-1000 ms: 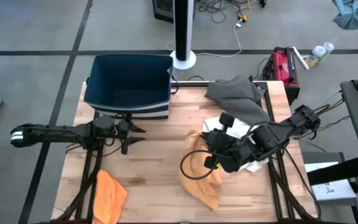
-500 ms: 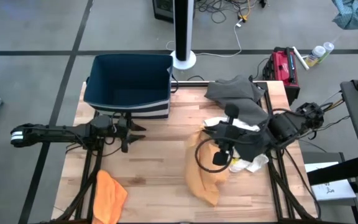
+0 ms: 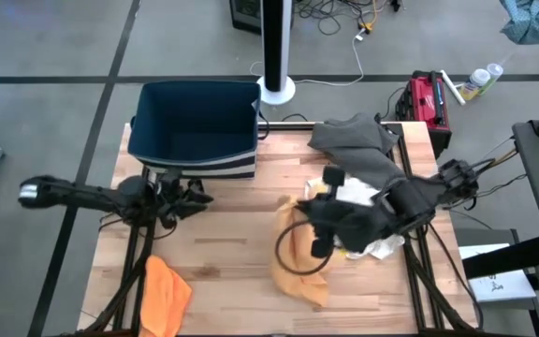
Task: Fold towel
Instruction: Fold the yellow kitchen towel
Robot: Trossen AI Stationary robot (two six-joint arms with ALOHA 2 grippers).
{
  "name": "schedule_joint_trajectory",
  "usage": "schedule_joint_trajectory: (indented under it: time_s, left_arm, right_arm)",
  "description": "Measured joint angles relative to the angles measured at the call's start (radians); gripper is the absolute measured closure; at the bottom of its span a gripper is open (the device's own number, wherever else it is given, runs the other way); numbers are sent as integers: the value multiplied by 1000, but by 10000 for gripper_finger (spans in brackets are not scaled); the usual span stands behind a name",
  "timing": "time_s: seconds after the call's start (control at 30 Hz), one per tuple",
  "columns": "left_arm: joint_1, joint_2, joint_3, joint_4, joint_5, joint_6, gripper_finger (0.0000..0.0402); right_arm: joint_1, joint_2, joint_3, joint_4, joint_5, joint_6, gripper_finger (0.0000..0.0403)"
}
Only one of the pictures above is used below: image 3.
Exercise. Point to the grey towel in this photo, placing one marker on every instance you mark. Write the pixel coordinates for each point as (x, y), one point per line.
(358, 150)

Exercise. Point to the orange towel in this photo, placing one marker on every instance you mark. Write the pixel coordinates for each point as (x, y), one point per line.
(164, 299)

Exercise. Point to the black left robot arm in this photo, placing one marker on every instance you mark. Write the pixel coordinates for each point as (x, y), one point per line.
(77, 193)

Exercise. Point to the white black tower fan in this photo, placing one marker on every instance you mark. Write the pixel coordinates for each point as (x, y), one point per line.
(275, 47)

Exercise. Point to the white printed sheet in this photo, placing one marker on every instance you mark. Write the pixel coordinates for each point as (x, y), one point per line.
(503, 285)

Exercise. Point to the teal patterned cloth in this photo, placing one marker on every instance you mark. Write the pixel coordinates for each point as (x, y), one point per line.
(536, 21)

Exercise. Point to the wipes canister green label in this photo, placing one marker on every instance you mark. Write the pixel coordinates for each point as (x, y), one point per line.
(493, 74)

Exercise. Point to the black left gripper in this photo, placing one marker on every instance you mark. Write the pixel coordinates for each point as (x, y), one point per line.
(169, 201)

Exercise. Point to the wipes canister yellow label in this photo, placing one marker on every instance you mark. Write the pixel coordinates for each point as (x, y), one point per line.
(474, 84)

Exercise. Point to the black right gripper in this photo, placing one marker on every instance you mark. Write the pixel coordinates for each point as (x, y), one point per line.
(353, 224)

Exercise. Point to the red black tool bag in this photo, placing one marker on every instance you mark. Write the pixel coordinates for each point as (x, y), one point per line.
(426, 103)

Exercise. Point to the tan waffle towel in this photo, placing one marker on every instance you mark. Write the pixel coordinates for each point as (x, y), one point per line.
(302, 288)

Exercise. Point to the navy white striped fabric bin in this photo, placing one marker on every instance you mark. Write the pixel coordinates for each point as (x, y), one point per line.
(194, 121)

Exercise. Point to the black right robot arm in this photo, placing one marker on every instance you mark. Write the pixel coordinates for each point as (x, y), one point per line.
(414, 199)

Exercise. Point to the white tube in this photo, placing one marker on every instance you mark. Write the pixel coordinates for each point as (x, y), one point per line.
(452, 86)

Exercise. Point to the yellow power plug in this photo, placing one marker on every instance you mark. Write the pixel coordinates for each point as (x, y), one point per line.
(367, 27)

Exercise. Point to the white towel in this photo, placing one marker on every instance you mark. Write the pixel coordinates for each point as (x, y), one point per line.
(356, 191)

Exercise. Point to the black equipment box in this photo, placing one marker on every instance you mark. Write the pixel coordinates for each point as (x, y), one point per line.
(246, 14)

